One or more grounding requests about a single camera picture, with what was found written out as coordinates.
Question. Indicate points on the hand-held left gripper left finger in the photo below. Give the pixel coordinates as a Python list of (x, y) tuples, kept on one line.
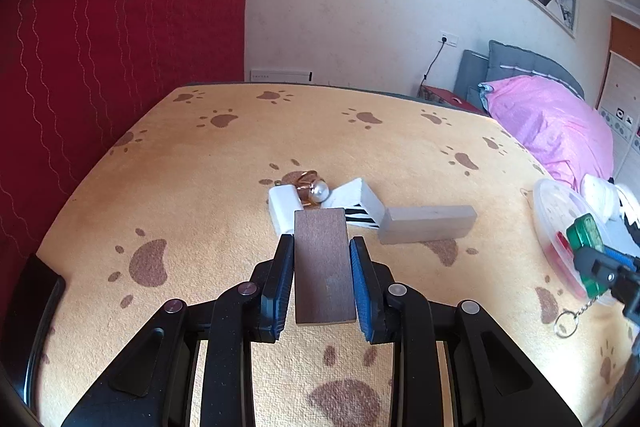
[(282, 287)]

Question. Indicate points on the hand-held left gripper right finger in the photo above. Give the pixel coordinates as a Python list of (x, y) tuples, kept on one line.
[(361, 292)]

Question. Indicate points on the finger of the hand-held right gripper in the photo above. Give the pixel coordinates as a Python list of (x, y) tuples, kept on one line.
[(595, 269), (620, 256)]

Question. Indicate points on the brown wooden block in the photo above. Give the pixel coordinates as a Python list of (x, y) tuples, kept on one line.
[(322, 264)]

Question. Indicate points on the clear plastic container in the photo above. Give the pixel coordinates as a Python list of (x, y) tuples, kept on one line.
[(550, 212)]

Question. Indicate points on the white ribbed cloth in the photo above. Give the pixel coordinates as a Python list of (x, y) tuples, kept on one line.
[(602, 197)]

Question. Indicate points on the white usb charger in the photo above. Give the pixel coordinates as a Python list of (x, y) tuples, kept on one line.
[(284, 207)]

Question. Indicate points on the white zebra striped block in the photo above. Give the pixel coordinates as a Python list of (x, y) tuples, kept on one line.
[(357, 204)]

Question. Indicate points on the grey wooden block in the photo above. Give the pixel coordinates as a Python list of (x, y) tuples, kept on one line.
[(425, 222)]

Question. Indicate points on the yellow paw print blanket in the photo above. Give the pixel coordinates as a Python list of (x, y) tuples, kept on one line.
[(200, 187)]

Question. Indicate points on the pink duvet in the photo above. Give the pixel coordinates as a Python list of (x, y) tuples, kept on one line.
[(550, 122)]

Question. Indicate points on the red bedside cabinet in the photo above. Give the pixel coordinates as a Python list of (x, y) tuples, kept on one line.
[(445, 97)]

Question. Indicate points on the grey bed headboard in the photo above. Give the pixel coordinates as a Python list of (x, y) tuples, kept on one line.
[(525, 62)]

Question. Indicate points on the red curtain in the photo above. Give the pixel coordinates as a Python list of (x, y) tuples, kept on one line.
[(100, 57)]

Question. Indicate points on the white wall socket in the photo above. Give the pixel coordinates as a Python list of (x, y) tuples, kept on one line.
[(449, 39)]

